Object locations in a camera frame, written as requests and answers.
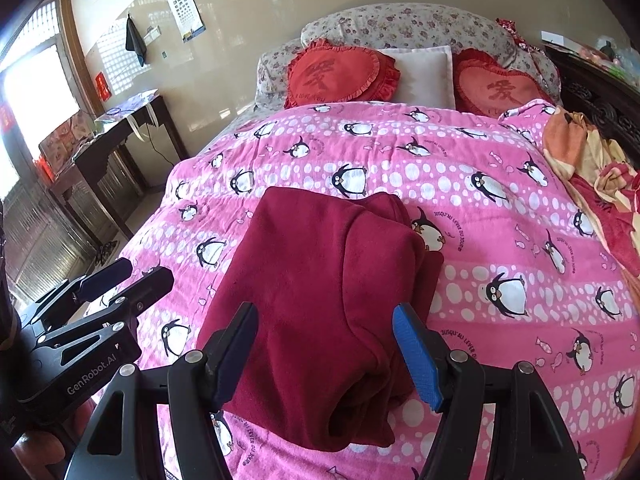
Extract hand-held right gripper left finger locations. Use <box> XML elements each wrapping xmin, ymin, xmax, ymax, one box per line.
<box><xmin>64</xmin><ymin>302</ymin><xmax>260</xmax><ymax>480</ymax></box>

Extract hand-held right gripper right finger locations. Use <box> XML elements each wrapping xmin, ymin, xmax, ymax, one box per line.
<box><xmin>392</xmin><ymin>304</ymin><xmax>584</xmax><ymax>480</ymax></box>

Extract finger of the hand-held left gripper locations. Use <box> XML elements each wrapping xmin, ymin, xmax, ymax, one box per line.
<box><xmin>20</xmin><ymin>257</ymin><xmax>134</xmax><ymax>329</ymax></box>
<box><xmin>34</xmin><ymin>266</ymin><xmax>175</xmax><ymax>350</ymax></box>

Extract dark red fleece garment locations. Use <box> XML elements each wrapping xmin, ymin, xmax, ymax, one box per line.
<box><xmin>196</xmin><ymin>186</ymin><xmax>445</xmax><ymax>452</ymax></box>

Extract patterned slippers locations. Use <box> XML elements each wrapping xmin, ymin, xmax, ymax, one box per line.
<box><xmin>92</xmin><ymin>242</ymin><xmax>122</xmax><ymax>269</ymax></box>

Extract corrugated metal panel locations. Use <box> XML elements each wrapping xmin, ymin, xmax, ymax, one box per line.
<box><xmin>0</xmin><ymin>160</ymin><xmax>147</xmax><ymax>307</ymax></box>

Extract dark wooden desk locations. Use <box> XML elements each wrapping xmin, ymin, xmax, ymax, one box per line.
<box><xmin>37</xmin><ymin>95</ymin><xmax>189</xmax><ymax>257</ymax></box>

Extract colourful printed box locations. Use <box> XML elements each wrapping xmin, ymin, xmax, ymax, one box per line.
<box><xmin>39</xmin><ymin>112</ymin><xmax>97</xmax><ymax>167</ymax></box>

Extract pink penguin print blanket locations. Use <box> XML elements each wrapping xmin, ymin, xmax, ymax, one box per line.
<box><xmin>120</xmin><ymin>100</ymin><xmax>640</xmax><ymax>480</ymax></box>

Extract wooden framed window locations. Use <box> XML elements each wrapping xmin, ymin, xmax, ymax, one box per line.
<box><xmin>0</xmin><ymin>0</ymin><xmax>96</xmax><ymax>196</ymax></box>

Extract dark hanging cloth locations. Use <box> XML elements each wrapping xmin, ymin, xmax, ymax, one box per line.
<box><xmin>124</xmin><ymin>14</ymin><xmax>150</xmax><ymax>67</ymax></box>

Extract small floral pillow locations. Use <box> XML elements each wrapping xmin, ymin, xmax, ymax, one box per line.
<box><xmin>256</xmin><ymin>37</ymin><xmax>321</xmax><ymax>111</ymax></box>

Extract orange floral blanket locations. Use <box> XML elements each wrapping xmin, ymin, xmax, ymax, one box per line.
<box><xmin>542</xmin><ymin>107</ymin><xmax>640</xmax><ymax>281</ymax></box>

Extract red heart-shaped ruffled cushion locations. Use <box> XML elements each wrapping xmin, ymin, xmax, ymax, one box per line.
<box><xmin>284</xmin><ymin>38</ymin><xmax>401</xmax><ymax>110</ymax></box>
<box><xmin>452</xmin><ymin>49</ymin><xmax>559</xmax><ymax>119</ymax></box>

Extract small white pillow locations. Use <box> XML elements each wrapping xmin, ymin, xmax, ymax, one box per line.
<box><xmin>385</xmin><ymin>45</ymin><xmax>457</xmax><ymax>110</ymax></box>

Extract dark carved headboard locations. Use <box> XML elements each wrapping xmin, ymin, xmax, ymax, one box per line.
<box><xmin>542</xmin><ymin>42</ymin><xmax>640</xmax><ymax>172</ymax></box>

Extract long floral pillow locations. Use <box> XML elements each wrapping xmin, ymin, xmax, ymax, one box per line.
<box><xmin>300</xmin><ymin>4</ymin><xmax>561</xmax><ymax>97</ymax></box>

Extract red patterned cloth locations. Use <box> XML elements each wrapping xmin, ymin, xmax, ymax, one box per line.
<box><xmin>495</xmin><ymin>17</ymin><xmax>546</xmax><ymax>54</ymax></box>

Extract white box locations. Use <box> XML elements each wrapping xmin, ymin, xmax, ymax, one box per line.
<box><xmin>540</xmin><ymin>30</ymin><xmax>577</xmax><ymax>49</ymax></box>

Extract clutter of small toys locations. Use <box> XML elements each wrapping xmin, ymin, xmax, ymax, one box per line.
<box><xmin>580</xmin><ymin>37</ymin><xmax>640</xmax><ymax>82</ymax></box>

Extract black cable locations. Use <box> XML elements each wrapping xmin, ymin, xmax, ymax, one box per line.
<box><xmin>149</xmin><ymin>125</ymin><xmax>179</xmax><ymax>164</ymax></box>

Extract eye chart wall poster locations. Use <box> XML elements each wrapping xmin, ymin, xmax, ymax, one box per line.
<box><xmin>164</xmin><ymin>0</ymin><xmax>207</xmax><ymax>44</ymax></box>

